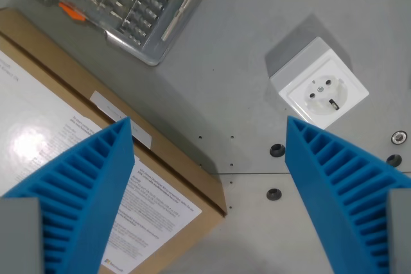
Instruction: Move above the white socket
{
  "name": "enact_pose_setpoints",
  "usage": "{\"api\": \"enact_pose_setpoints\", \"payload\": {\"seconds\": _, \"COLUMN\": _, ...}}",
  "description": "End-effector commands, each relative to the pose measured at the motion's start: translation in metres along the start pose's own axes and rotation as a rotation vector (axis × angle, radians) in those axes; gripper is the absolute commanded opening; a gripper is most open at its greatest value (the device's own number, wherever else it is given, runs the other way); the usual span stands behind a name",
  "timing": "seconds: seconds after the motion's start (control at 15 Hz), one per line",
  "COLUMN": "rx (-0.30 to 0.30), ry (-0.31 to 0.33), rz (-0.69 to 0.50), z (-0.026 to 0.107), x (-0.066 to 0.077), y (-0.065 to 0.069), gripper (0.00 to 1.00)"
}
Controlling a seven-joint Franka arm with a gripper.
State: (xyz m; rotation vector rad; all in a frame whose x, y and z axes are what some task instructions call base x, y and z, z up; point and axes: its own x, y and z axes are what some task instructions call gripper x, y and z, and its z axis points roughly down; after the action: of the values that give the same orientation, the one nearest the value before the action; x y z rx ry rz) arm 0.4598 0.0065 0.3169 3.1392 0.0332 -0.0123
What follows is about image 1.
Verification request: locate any clear screwdriver bit case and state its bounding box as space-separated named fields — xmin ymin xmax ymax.
xmin=0 ymin=0 xmax=224 ymax=67

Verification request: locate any white wall socket box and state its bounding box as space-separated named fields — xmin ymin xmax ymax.
xmin=265 ymin=37 xmax=370 ymax=130

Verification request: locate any small white sticker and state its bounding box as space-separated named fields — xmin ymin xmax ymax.
xmin=90 ymin=90 xmax=152 ymax=150

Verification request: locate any white printed box label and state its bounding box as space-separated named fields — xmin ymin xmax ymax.
xmin=0 ymin=50 xmax=203 ymax=274

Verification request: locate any silver table bolt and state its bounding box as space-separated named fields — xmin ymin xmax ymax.
xmin=390 ymin=130 xmax=407 ymax=146

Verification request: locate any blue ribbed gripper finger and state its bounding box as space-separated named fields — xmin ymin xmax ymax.
xmin=284 ymin=116 xmax=411 ymax=274
xmin=0 ymin=117 xmax=136 ymax=274

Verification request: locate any brown cardboard box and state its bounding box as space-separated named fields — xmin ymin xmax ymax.
xmin=0 ymin=8 xmax=228 ymax=274

